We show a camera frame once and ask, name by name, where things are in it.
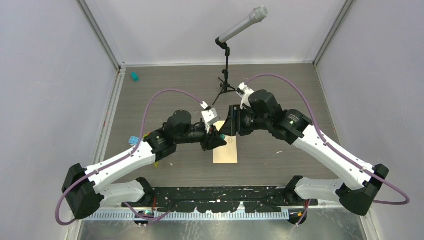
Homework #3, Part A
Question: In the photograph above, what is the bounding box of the black tripod microphone stand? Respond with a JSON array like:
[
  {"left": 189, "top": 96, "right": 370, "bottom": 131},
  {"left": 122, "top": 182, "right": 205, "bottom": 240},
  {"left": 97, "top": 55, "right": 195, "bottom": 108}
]
[{"left": 212, "top": 37, "right": 236, "bottom": 106}]

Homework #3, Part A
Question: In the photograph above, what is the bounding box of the colourful toy brick structure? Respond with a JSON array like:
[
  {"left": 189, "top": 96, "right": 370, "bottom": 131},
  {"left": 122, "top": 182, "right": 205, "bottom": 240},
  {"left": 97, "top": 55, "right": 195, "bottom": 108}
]
[{"left": 128, "top": 136, "right": 140, "bottom": 146}]

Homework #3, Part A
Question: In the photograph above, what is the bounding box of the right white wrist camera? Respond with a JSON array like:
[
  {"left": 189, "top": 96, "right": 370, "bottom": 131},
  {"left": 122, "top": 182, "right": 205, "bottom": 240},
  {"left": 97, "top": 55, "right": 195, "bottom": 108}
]
[{"left": 236, "top": 82, "right": 255, "bottom": 110}]

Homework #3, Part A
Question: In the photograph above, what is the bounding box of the white slotted cable duct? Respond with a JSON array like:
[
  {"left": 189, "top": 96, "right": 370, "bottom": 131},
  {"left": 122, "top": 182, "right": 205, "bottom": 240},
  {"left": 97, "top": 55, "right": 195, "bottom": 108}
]
[{"left": 85, "top": 209, "right": 290, "bottom": 221}]

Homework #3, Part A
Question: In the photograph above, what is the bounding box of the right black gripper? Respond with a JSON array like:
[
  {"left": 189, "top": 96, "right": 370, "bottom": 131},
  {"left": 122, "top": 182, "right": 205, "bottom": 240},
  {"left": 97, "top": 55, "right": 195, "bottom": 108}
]
[{"left": 219, "top": 104, "right": 270, "bottom": 136}]

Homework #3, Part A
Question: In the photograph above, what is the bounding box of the silver microphone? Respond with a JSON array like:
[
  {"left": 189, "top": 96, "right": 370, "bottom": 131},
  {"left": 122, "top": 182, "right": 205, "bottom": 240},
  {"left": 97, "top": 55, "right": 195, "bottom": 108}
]
[{"left": 215, "top": 5, "right": 268, "bottom": 44}]

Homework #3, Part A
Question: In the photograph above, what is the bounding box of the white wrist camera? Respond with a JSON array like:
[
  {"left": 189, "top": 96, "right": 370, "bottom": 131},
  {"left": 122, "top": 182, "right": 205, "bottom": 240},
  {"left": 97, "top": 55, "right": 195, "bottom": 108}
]
[
  {"left": 201, "top": 108, "right": 220, "bottom": 133},
  {"left": 236, "top": 82, "right": 255, "bottom": 110}
]

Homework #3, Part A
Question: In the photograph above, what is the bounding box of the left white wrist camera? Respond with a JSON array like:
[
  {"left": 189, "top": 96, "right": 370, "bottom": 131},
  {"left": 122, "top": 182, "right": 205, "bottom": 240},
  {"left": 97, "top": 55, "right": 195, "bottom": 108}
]
[{"left": 201, "top": 108, "right": 220, "bottom": 133}]

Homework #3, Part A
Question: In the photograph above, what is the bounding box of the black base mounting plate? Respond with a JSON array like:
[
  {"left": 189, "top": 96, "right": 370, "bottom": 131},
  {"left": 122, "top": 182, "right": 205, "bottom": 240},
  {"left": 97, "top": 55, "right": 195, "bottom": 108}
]
[{"left": 129, "top": 186, "right": 307, "bottom": 214}]

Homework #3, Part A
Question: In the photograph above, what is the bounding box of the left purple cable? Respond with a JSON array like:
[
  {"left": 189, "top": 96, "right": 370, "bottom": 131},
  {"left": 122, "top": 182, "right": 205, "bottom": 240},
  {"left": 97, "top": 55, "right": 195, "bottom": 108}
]
[{"left": 54, "top": 88, "right": 210, "bottom": 227}]

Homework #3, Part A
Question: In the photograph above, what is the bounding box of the teal small block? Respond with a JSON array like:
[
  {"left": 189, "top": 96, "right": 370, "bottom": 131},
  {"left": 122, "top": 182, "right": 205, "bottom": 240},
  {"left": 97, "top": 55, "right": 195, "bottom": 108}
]
[{"left": 130, "top": 72, "right": 139, "bottom": 82}]

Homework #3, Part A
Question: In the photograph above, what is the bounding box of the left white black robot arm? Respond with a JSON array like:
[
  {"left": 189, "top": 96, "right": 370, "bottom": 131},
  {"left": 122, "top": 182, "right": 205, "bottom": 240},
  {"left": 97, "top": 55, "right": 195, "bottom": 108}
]
[{"left": 61, "top": 107, "right": 227, "bottom": 220}]

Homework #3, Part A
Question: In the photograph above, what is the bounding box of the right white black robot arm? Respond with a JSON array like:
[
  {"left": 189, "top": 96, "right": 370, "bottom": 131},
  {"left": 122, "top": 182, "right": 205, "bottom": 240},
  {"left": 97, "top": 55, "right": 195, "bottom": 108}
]
[{"left": 220, "top": 90, "right": 389, "bottom": 216}]

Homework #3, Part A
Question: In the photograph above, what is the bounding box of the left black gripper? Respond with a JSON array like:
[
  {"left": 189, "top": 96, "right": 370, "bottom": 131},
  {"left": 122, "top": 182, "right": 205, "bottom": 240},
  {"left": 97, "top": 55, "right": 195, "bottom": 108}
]
[{"left": 175, "top": 123, "right": 227, "bottom": 152}]

